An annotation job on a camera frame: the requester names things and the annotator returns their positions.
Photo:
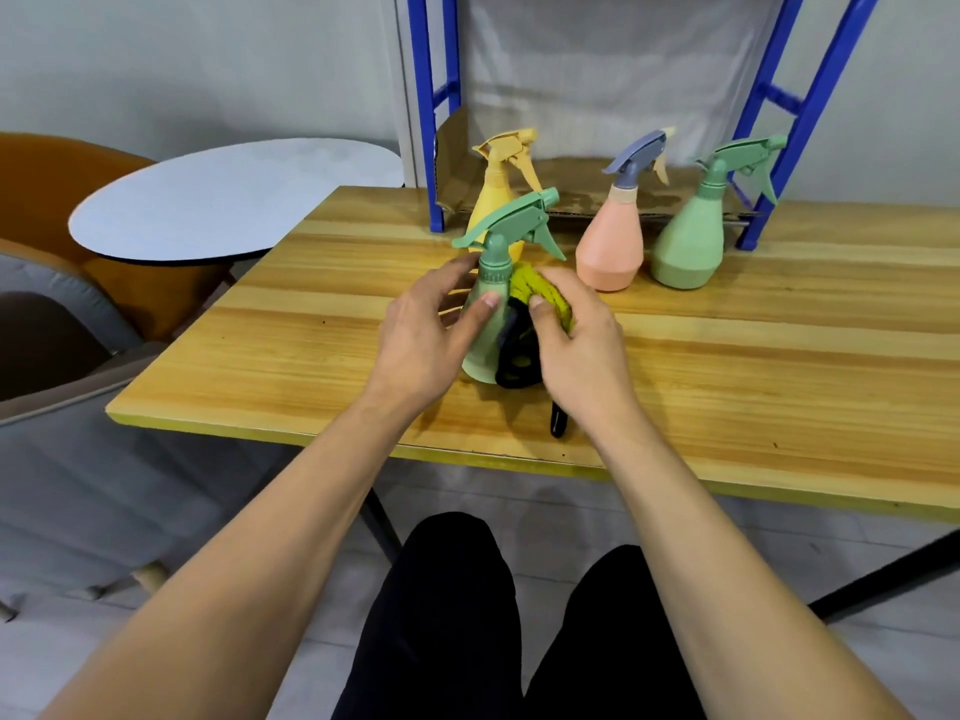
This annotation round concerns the person's right hand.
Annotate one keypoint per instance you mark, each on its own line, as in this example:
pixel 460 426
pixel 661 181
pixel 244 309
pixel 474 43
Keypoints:
pixel 585 367

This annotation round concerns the person's left hand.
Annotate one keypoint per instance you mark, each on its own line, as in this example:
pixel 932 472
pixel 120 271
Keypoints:
pixel 416 352

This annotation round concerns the green and black cloth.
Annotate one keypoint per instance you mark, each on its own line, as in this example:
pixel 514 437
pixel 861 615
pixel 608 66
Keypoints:
pixel 525 281

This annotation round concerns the pink spray bottle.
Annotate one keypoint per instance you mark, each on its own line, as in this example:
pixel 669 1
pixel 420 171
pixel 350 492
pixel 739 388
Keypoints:
pixel 609 247

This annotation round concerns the green spray bottle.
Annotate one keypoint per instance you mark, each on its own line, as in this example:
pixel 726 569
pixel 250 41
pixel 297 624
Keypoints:
pixel 686 247
pixel 495 254

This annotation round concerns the yellow spray bottle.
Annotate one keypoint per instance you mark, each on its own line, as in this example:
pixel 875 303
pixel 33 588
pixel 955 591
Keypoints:
pixel 495 194

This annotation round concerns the blue metal shelf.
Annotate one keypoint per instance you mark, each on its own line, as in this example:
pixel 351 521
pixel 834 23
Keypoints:
pixel 812 104

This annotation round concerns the person's right forearm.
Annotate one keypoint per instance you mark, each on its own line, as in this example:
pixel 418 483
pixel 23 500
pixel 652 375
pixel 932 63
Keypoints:
pixel 742 592

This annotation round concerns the person's left forearm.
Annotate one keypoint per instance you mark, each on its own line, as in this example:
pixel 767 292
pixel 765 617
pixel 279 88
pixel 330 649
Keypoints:
pixel 240 577

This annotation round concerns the person's left leg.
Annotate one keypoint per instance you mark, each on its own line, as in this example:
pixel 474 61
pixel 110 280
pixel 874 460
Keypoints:
pixel 435 629

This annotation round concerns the person's leg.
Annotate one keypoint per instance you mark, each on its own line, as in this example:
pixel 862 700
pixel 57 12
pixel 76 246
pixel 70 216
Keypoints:
pixel 615 644
pixel 435 629

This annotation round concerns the person's right leg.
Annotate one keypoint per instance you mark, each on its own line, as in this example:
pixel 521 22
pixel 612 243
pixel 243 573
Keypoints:
pixel 615 644

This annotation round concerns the black metal table leg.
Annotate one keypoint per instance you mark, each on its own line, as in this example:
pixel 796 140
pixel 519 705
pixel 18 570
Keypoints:
pixel 885 575
pixel 381 526

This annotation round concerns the stained brown cardboard sheet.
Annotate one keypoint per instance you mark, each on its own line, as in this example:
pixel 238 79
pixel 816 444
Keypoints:
pixel 577 183

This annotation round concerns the round white side table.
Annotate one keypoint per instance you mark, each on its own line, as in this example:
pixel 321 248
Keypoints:
pixel 225 194

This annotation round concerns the white cloth backdrop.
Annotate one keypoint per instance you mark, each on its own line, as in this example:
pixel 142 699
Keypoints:
pixel 600 67

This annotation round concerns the brown chair with grey shell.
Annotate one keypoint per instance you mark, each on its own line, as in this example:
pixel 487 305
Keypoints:
pixel 37 344

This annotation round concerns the orange chair with grey shell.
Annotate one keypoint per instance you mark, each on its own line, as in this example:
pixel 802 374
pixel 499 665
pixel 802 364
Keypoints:
pixel 52 179

